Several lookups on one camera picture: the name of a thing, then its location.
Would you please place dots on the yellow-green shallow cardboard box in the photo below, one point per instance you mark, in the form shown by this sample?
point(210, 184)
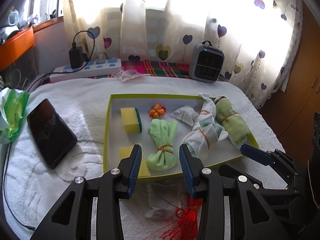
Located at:
point(116, 137)

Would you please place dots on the plaid colourful cloth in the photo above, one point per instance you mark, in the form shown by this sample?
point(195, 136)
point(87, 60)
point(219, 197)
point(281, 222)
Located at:
point(155, 69)

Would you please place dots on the black power adapter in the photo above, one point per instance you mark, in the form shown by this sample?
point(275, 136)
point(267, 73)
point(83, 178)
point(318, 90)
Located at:
point(76, 56)

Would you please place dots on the orange storage box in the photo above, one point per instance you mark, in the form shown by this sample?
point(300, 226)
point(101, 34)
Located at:
point(16, 46)

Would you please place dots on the yellow green scrubbing sponge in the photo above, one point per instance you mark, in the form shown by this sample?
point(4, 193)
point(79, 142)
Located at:
point(131, 120)

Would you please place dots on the light green cloth bundle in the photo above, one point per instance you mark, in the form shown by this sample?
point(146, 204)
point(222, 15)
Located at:
point(162, 132)

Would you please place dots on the clear plastic packet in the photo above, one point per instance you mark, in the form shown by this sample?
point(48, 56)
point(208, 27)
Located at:
point(127, 75)

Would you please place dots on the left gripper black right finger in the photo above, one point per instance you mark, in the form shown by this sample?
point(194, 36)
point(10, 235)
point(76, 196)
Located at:
point(250, 215)

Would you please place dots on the heart pattern curtain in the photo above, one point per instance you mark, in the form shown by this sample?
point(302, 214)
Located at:
point(259, 38)

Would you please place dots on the grey small fan heater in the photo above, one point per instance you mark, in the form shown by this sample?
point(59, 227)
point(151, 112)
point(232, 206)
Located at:
point(206, 62)

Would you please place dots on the white terry towel mat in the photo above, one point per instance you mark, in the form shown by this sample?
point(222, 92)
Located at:
point(32, 188)

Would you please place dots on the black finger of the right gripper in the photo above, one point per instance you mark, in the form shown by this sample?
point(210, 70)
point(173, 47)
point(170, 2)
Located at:
point(250, 182)
point(267, 156)

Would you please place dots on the orange knot ornament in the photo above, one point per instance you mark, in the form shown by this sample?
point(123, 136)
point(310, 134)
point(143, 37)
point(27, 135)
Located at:
point(157, 111)

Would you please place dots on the plain yellow sponge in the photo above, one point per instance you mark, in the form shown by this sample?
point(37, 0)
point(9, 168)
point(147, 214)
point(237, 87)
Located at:
point(125, 152)

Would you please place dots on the small white cloth piece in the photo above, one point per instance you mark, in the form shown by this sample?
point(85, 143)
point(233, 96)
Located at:
point(163, 200)

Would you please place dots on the green white plastic bag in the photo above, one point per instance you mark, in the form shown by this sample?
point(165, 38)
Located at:
point(13, 105)

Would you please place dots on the white mint sock bundle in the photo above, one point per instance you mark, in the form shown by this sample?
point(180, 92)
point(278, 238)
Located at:
point(200, 141)

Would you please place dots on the white blue power strip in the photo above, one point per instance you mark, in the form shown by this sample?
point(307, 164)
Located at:
point(92, 69)

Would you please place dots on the green towel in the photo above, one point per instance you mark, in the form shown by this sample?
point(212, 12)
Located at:
point(231, 121)

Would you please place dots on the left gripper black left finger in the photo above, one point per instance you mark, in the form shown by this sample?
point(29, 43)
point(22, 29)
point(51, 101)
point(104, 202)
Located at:
point(71, 215)

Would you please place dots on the black smartphone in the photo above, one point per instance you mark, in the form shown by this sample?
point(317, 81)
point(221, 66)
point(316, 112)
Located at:
point(53, 138)

